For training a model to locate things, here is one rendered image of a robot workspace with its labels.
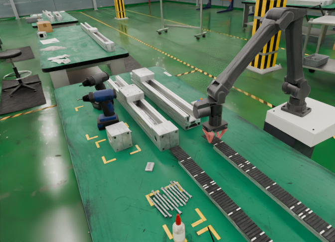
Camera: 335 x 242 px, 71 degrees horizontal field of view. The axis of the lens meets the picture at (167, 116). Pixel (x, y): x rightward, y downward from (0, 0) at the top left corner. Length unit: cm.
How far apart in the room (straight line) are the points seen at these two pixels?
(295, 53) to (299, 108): 29
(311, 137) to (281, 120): 16
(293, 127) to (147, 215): 80
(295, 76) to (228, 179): 57
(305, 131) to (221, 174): 46
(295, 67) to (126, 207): 93
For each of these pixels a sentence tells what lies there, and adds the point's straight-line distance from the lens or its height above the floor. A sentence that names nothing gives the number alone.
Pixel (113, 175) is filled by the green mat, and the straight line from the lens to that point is 105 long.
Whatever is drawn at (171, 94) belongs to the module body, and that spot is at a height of 86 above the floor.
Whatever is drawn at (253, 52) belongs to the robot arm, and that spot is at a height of 121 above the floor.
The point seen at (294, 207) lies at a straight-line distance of 93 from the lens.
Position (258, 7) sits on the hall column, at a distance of 431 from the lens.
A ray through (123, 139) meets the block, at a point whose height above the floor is 84.
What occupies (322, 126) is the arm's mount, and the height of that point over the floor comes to 86.
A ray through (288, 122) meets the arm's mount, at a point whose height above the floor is 84.
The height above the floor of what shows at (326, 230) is 81.
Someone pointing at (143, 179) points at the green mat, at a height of 78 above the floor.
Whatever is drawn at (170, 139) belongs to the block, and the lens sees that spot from 111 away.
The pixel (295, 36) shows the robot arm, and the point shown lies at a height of 125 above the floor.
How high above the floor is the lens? 149
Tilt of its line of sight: 31 degrees down
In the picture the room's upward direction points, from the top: 4 degrees counter-clockwise
